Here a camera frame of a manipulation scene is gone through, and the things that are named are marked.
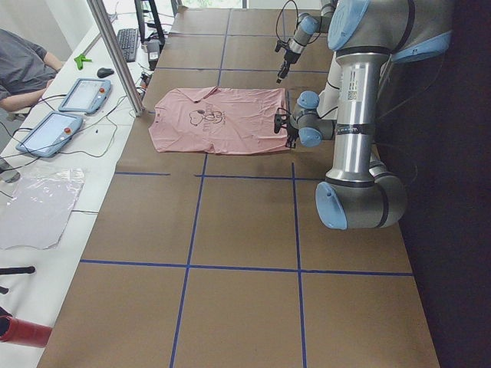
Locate teach pendant near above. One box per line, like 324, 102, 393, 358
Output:
16, 111, 84, 158

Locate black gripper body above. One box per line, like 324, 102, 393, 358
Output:
282, 48, 301, 73
286, 125, 299, 140

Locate teach pendant far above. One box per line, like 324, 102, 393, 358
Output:
58, 78, 112, 114

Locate aluminium frame post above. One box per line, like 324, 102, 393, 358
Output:
87, 0, 144, 117

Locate clear plastic bag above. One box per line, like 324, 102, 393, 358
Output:
1, 166, 85, 250

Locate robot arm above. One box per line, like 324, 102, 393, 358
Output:
275, 1, 338, 84
277, 1, 455, 230

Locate black computer mouse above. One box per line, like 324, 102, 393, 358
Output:
97, 67, 114, 78

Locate green plastic tool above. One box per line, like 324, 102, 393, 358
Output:
74, 54, 92, 71

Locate black keyboard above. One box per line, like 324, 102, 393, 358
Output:
117, 28, 139, 62

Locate black tripod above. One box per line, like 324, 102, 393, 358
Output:
0, 266, 36, 294

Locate red cylinder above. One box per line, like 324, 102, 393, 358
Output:
1, 315, 52, 348

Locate black power adapter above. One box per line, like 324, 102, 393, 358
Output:
147, 40, 161, 71

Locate seated person grey shirt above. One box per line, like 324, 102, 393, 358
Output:
1, 30, 64, 112

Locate pink Snoopy t-shirt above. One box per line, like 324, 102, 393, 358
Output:
149, 87, 287, 155

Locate teach pendant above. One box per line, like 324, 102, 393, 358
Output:
16, 111, 84, 158
58, 78, 112, 114

